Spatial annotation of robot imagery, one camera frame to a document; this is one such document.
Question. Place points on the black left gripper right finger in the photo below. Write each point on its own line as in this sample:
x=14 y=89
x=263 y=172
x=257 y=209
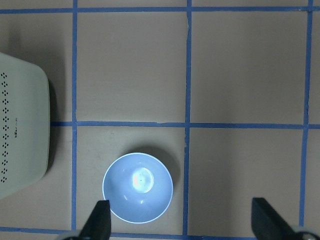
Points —
x=267 y=224

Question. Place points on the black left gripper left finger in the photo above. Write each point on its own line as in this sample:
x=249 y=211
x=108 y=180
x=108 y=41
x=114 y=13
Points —
x=98 y=224

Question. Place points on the blue bowl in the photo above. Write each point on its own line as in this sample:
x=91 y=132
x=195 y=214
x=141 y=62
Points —
x=139 y=188

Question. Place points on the white perforated appliance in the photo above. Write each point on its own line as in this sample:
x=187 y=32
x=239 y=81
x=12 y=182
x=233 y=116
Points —
x=24 y=124

